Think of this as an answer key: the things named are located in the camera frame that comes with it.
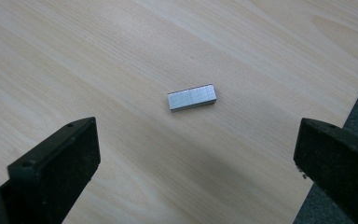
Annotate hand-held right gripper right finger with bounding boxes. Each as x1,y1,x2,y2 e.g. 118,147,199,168
293,118,358,224

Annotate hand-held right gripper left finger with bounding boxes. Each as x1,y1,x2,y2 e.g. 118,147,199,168
0,117,102,224

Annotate silver staple strip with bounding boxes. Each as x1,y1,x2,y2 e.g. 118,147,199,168
167,83,217,113

